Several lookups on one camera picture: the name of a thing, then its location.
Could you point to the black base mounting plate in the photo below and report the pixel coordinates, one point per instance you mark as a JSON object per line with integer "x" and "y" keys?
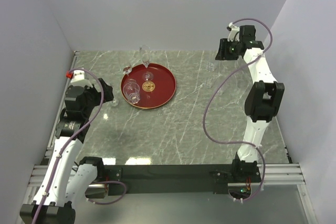
{"x": 156, "y": 179}

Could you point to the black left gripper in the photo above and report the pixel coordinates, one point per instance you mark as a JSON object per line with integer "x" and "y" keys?
{"x": 107, "y": 94}

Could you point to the tall clear champagne flute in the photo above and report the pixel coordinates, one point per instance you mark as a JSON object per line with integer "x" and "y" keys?
{"x": 145, "y": 55}

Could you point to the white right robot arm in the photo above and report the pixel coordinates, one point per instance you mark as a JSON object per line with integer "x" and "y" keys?
{"x": 262, "y": 103}

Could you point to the red round lacquer tray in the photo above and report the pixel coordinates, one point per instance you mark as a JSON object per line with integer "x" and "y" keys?
{"x": 155, "y": 93}

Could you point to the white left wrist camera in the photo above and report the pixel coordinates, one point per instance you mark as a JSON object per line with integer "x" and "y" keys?
{"x": 77, "y": 75}

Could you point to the clear stemmed wine glass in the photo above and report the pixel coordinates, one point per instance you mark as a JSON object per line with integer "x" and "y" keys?
{"x": 127, "y": 69}

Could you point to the small clear shot glass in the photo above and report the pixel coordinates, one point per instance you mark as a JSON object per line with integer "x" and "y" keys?
{"x": 114, "y": 102}
{"x": 220, "y": 91}
{"x": 208, "y": 83}

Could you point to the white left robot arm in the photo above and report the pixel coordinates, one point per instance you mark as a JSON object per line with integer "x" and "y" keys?
{"x": 61, "y": 191}

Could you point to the aluminium extrusion rail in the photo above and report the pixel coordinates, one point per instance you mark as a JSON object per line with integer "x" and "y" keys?
{"x": 276, "y": 174}

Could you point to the clear faceted tumbler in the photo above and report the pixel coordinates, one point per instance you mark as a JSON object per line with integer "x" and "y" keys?
{"x": 211, "y": 67}
{"x": 131, "y": 90}

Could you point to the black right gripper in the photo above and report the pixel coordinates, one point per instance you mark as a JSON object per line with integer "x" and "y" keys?
{"x": 222, "y": 50}

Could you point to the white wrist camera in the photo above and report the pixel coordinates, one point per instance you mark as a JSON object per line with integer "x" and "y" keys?
{"x": 233, "y": 32}
{"x": 77, "y": 75}

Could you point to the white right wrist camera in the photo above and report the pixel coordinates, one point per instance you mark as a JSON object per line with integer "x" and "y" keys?
{"x": 233, "y": 32}

